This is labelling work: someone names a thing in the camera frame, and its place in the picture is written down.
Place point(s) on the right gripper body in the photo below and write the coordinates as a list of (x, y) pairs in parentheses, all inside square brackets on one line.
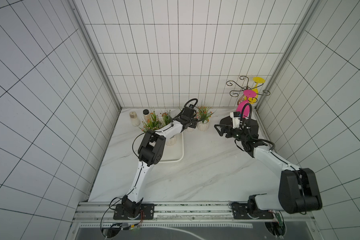
[(226, 126)]

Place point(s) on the magenta wine glass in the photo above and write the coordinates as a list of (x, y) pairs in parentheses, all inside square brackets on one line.
[(241, 106)]

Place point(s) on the black cap spice bottle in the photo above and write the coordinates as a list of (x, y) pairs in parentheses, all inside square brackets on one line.
[(147, 115)]

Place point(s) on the beige cap white bottle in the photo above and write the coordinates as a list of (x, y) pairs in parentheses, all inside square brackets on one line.
[(135, 121)]

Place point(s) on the aluminium mounting rail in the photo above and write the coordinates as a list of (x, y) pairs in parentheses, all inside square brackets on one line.
[(101, 212)]

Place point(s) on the black wire glass rack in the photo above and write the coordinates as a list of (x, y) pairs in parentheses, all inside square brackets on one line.
[(236, 93)]

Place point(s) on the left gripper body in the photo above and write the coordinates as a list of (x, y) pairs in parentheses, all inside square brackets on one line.
[(193, 123)]

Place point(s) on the potted gypsophila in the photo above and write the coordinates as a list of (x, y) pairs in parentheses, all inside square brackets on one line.
[(204, 114), (154, 124), (166, 117), (171, 140)]

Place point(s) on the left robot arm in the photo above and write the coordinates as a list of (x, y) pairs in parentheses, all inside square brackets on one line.
[(150, 153)]

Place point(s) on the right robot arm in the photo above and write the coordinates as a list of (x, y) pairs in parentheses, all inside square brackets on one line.
[(298, 190)]

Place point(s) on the yellow wine glass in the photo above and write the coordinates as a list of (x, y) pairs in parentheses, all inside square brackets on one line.
[(259, 82)]

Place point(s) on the white storage tray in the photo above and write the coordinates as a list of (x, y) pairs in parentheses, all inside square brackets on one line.
[(174, 153)]

